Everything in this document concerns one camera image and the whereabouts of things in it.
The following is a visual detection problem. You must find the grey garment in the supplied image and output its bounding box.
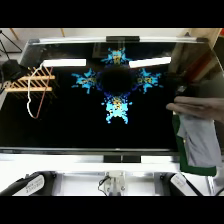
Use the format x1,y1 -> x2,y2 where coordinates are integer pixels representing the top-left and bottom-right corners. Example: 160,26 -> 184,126
176,113 -> 223,168

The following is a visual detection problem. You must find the black tripod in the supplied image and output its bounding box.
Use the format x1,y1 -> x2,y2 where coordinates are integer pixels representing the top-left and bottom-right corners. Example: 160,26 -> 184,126
0,29 -> 23,66

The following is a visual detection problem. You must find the brown garment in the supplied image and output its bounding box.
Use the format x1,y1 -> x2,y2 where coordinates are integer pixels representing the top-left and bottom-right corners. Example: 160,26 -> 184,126
165,95 -> 224,123

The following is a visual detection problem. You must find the green garment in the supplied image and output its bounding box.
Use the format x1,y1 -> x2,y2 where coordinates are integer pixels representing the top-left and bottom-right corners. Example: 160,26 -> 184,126
172,114 -> 218,177

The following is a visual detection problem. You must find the black cable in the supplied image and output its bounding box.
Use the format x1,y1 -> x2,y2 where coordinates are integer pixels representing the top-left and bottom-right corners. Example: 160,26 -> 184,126
97,175 -> 112,196

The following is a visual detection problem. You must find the silver frame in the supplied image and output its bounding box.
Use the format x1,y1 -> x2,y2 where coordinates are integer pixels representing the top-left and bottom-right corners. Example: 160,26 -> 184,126
0,152 -> 224,197

